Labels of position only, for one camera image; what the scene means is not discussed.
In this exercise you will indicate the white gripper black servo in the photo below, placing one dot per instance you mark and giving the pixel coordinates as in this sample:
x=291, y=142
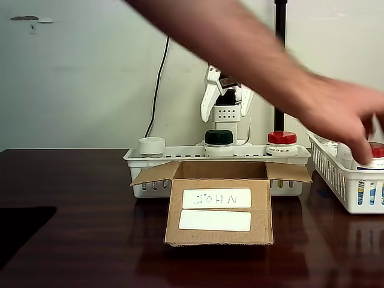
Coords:
x=207, y=99

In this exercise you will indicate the cardboard box labelled JOHN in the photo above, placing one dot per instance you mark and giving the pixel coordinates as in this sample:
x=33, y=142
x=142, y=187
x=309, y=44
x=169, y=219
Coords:
x=174, y=210

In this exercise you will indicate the green-capped bottle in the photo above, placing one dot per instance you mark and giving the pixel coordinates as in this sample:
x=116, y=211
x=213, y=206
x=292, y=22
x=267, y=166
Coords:
x=218, y=137
x=345, y=156

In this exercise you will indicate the person's bare forearm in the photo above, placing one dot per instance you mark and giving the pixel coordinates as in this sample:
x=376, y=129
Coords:
x=234, y=39

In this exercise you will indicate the black vertical pole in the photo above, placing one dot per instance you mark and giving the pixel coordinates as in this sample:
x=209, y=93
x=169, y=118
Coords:
x=280, y=18

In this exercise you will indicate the white-capped bottle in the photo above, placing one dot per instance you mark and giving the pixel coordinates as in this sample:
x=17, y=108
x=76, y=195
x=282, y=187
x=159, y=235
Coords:
x=151, y=145
x=327, y=142

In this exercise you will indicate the person's bare hand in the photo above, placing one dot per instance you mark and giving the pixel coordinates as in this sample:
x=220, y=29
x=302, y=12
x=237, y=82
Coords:
x=336, y=111

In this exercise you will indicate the white plastic basket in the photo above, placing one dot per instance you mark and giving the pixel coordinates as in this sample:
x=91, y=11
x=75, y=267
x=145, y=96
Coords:
x=330, y=180
x=132, y=163

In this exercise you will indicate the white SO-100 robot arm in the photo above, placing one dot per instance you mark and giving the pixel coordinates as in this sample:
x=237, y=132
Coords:
x=225, y=114

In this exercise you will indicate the blue tape strip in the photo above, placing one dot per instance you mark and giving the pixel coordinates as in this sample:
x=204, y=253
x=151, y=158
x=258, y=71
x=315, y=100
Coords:
x=324, y=193

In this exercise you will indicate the red-capped bottle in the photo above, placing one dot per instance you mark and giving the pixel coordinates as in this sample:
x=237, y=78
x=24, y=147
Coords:
x=378, y=152
x=282, y=138

